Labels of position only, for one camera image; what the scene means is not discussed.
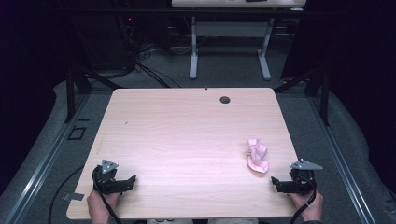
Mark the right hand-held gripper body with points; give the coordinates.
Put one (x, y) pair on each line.
(302, 180)

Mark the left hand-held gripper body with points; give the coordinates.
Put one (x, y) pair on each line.
(106, 179)

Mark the pink sock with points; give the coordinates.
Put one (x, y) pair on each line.
(257, 157)

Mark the person's right hand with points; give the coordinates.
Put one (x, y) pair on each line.
(311, 207)

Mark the person's left hand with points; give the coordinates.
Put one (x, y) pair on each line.
(99, 207)

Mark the dark round table grommet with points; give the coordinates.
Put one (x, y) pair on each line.
(224, 100)

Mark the small grey metal bracket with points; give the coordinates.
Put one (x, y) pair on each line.
(73, 196)

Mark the aluminium floor rail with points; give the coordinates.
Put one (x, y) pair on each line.
(40, 168)
(341, 161)

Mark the black metal frame stand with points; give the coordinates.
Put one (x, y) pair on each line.
(320, 90)
(77, 84)

